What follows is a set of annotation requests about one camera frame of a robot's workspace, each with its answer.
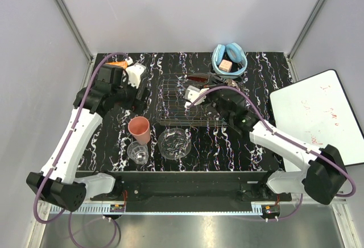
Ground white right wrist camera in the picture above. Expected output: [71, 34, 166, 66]
[184, 85, 209, 108]

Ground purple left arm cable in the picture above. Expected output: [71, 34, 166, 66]
[33, 52, 134, 247]

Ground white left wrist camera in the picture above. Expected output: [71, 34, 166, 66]
[126, 63, 147, 89]

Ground brown floral patterned bowl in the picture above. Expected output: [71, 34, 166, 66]
[225, 78, 239, 89]

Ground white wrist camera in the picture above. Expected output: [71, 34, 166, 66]
[184, 85, 209, 108]
[126, 63, 147, 89]

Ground clear drinking glass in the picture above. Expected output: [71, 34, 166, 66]
[127, 140, 149, 164]

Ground pink cube die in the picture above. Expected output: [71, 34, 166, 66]
[218, 59, 233, 72]

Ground wire dish rack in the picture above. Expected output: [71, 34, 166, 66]
[154, 73, 243, 127]

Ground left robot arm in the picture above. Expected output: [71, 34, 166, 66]
[26, 63, 150, 212]

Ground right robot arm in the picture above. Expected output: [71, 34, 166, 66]
[185, 74, 349, 205]

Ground red floral plate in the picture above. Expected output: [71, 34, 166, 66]
[187, 73, 211, 86]

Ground orange green paperback book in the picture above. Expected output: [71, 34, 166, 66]
[107, 61, 129, 69]

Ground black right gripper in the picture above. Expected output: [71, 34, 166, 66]
[200, 75, 231, 123]

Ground pink plastic cup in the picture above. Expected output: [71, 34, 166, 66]
[128, 116, 151, 144]

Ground white dry-erase board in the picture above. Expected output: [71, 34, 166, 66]
[270, 69, 363, 166]

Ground light blue headphones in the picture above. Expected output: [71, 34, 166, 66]
[212, 43, 248, 79]

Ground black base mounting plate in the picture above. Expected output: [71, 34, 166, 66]
[92, 171, 291, 214]

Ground clear glass bowl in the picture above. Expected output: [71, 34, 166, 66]
[158, 127, 192, 160]

